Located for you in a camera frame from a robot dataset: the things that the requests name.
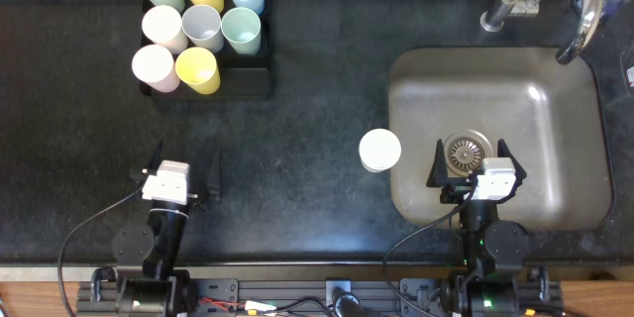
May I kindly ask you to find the white cup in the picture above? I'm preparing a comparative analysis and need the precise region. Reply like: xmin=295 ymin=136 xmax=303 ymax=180
xmin=358 ymin=128 xmax=403 ymax=174
xmin=141 ymin=4 xmax=189 ymax=55

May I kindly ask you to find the black tray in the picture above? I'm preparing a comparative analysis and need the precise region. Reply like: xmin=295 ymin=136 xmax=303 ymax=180
xmin=138 ymin=0 xmax=272 ymax=101

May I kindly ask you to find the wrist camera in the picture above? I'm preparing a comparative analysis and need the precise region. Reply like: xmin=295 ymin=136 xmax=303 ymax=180
xmin=142 ymin=159 xmax=191 ymax=205
xmin=470 ymin=157 xmax=517 ymax=202

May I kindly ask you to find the mounting rail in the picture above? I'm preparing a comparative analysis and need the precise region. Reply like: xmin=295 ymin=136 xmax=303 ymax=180
xmin=76 ymin=265 xmax=566 ymax=317

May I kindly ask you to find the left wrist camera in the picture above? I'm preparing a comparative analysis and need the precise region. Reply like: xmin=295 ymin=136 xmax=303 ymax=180
xmin=142 ymin=159 xmax=191 ymax=205

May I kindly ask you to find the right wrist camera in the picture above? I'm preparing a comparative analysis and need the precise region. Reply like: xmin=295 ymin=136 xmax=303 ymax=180
xmin=470 ymin=157 xmax=517 ymax=202

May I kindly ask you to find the grey cup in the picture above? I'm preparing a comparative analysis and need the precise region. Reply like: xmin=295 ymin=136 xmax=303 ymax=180
xmin=181 ymin=4 xmax=225 ymax=54

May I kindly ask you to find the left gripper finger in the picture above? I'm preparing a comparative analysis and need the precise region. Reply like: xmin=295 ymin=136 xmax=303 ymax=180
xmin=146 ymin=139 xmax=165 ymax=175
xmin=206 ymin=148 xmax=223 ymax=204

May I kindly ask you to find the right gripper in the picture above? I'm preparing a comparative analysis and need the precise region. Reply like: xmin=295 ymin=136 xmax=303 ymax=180
xmin=426 ymin=138 xmax=529 ymax=205

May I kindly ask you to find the steel sink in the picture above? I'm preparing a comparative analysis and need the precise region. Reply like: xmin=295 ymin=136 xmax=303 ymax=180
xmin=387 ymin=47 xmax=615 ymax=232

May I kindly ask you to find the pink cup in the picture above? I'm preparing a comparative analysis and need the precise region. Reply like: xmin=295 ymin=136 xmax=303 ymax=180
xmin=131 ymin=44 xmax=182 ymax=94

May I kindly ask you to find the black cable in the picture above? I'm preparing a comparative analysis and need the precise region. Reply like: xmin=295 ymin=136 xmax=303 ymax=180
xmin=381 ymin=177 xmax=479 ymax=317
xmin=56 ymin=187 xmax=145 ymax=317

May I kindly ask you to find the steel tap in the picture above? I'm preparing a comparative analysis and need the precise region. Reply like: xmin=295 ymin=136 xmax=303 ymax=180
xmin=478 ymin=0 xmax=605 ymax=65

